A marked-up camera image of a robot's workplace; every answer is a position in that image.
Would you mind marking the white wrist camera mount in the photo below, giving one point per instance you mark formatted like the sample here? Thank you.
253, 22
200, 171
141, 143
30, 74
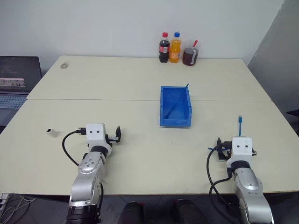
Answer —
241, 149
94, 136

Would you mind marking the grey partition panel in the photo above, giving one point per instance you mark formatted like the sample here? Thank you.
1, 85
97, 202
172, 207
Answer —
278, 58

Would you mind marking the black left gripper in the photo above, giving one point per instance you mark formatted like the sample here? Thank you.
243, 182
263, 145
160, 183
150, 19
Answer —
111, 139

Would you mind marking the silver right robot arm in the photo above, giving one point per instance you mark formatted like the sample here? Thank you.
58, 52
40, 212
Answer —
250, 186

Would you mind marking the small white adapter block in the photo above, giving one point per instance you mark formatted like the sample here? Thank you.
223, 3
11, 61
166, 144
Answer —
51, 132

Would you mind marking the white power strip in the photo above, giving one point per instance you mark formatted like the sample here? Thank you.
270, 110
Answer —
3, 198

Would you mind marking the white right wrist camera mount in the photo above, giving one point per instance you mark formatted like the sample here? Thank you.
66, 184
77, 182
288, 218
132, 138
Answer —
241, 149

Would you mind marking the thin blue stick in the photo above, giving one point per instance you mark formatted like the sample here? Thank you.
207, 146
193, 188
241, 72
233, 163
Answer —
177, 100

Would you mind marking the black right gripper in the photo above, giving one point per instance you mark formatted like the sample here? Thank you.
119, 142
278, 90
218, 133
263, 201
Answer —
224, 151

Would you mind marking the dark grey laptop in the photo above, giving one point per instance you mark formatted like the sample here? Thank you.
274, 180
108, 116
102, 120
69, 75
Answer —
16, 79

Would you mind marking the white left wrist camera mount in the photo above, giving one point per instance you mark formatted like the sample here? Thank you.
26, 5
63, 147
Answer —
94, 136

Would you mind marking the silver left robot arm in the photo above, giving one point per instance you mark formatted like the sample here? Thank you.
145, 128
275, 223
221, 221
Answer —
87, 177

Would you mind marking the orange soda bottle blue cap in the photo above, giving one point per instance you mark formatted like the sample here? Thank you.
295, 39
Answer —
174, 51

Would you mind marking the cola bottle red cap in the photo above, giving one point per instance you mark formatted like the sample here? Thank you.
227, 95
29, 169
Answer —
164, 50

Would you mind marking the blue plastic bin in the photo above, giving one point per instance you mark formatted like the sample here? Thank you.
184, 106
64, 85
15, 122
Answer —
175, 109

